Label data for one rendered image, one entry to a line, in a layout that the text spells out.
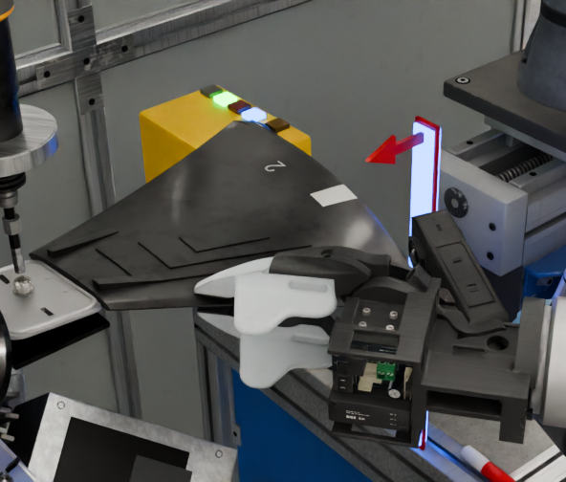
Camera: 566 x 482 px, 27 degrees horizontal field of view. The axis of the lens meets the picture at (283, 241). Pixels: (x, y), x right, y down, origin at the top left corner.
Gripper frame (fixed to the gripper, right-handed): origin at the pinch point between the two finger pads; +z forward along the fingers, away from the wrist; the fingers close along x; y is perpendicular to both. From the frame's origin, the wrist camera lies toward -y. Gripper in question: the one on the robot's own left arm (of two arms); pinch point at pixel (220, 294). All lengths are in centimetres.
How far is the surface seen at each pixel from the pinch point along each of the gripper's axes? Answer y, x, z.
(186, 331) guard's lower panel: -75, 78, 35
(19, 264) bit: 3.9, -4.0, 11.2
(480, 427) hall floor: -111, 130, -9
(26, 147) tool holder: 4.2, -13.1, 8.8
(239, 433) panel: -36, 56, 14
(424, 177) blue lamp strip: -22.7, 5.9, -9.5
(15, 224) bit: 3.6, -6.9, 11.0
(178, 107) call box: -43.5, 15.5, 18.8
